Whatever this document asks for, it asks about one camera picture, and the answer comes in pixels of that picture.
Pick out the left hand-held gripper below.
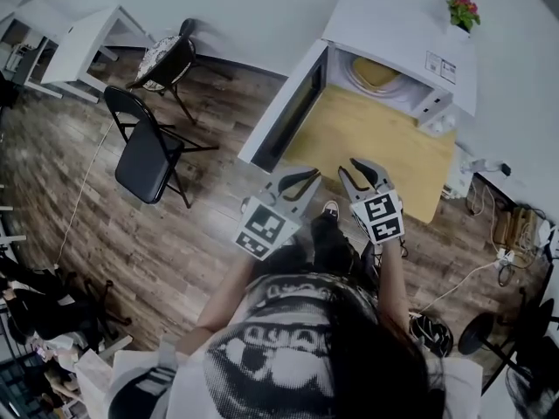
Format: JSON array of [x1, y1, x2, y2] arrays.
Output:
[[234, 166, 322, 262]]

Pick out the person's white-toed shoe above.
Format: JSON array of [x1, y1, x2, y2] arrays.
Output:
[[321, 200, 342, 223]]

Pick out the black office chair base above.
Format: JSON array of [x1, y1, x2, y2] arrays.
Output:
[[0, 251, 133, 354]]

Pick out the thin white floor cable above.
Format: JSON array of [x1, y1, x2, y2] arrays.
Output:
[[55, 120, 115, 266]]

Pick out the person's right forearm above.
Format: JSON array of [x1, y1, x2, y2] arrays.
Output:
[[376, 237, 415, 351]]

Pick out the white table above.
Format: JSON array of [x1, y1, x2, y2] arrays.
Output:
[[40, 3, 155, 105]]

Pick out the black round stool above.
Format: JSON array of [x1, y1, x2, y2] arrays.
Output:
[[457, 286, 558, 368]]

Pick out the person's printed white shirt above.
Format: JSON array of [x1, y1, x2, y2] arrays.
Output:
[[107, 271, 484, 419]]

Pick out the white desk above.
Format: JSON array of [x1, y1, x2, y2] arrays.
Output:
[[0, 0, 60, 100]]

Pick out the white microwave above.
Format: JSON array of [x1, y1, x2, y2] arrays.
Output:
[[238, 0, 478, 175]]

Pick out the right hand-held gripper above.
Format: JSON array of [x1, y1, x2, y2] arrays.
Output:
[[337, 157, 406, 246]]

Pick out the person's left forearm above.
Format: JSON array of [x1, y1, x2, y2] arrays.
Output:
[[176, 249, 259, 354]]

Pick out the cardboard boxes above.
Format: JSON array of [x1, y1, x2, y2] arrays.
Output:
[[492, 206, 545, 255]]

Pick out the white power strip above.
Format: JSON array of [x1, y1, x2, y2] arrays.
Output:
[[494, 248, 517, 271]]

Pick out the potted plant with pink flowers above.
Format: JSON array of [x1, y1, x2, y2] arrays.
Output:
[[445, 0, 482, 35]]

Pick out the chair with patterned cushion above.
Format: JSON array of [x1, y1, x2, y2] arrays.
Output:
[[125, 17, 235, 126]]

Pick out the person's black trouser leg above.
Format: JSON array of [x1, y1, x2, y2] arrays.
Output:
[[308, 213, 377, 281]]

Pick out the black folding chair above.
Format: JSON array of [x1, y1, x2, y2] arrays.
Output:
[[103, 86, 220, 210]]

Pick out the white tote bag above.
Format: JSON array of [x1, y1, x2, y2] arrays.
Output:
[[72, 341, 181, 419]]

